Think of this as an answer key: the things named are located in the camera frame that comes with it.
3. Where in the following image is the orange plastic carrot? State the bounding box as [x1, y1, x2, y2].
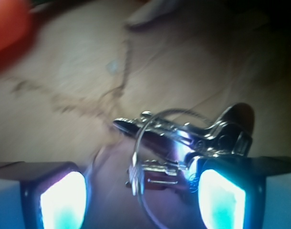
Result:
[0, 0, 31, 71]

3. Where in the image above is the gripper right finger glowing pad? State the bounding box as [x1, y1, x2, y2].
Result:
[189, 156, 291, 229]

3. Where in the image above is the brown paper bag bin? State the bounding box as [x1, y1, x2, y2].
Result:
[0, 0, 291, 229]

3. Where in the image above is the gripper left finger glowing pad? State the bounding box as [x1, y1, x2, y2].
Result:
[0, 162, 88, 229]

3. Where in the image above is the silver key bunch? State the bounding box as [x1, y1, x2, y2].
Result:
[113, 103, 255, 229]

